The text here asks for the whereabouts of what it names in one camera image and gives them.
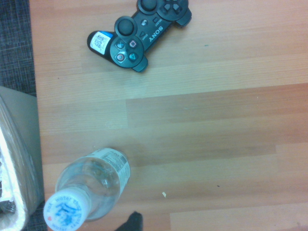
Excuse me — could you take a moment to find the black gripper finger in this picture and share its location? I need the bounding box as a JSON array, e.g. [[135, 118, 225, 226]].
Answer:
[[115, 211, 143, 231]]

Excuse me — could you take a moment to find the clear plastic water bottle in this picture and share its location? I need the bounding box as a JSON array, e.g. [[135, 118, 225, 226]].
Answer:
[[43, 148, 131, 231]]

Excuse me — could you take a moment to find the cream plastic trash bin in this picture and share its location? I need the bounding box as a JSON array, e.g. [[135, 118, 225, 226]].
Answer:
[[0, 86, 45, 231]]

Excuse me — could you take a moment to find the black Sony game controller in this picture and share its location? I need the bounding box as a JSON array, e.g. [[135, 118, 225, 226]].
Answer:
[[87, 0, 193, 73]]

